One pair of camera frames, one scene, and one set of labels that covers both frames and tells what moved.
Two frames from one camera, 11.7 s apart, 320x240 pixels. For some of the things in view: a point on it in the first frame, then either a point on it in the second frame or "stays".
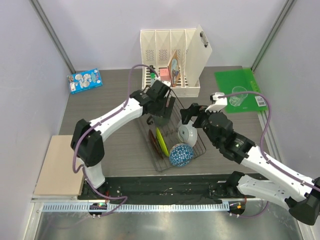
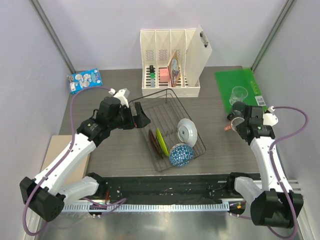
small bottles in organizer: [152, 76] stays
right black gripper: [195, 110] to [239, 129]
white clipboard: [198, 52] stays
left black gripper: [165, 111] to [139, 121]
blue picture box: [84, 81] stays
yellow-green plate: [162, 142] stays
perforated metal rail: [140, 206] stays
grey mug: [162, 121] to [238, 108]
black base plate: [185, 188] stays
